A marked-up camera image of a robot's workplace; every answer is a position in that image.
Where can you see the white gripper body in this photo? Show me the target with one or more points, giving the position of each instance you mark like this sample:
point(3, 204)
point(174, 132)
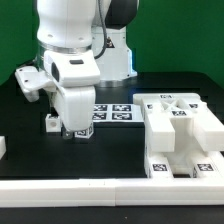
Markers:
point(70, 78)

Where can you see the white tagged block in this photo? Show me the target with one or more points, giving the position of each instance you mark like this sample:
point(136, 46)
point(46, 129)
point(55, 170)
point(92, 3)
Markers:
point(53, 123)

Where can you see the white long back beam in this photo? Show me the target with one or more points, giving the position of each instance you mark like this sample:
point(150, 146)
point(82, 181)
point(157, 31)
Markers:
point(159, 132)

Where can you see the white long beam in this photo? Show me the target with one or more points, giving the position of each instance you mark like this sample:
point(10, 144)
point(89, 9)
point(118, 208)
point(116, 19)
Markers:
point(159, 132)
point(207, 128)

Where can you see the white chair seat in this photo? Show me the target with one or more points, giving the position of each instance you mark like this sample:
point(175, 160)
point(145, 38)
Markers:
point(186, 146)

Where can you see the white long front beam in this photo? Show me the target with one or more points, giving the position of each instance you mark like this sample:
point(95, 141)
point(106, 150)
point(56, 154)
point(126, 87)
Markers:
point(207, 128)

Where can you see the white small tagged cube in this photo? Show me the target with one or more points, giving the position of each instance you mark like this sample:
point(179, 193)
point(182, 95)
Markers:
point(85, 134)

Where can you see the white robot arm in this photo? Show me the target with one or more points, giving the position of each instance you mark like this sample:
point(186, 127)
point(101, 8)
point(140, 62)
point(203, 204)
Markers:
point(81, 44)

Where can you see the white marker tag board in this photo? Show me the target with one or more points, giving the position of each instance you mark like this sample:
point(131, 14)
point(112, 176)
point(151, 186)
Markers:
point(117, 113)

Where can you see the white block at left edge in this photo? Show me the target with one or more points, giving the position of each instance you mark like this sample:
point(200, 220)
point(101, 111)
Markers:
point(2, 146)

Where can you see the white L-shaped fence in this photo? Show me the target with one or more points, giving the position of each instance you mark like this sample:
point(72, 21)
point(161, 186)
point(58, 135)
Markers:
point(112, 192)

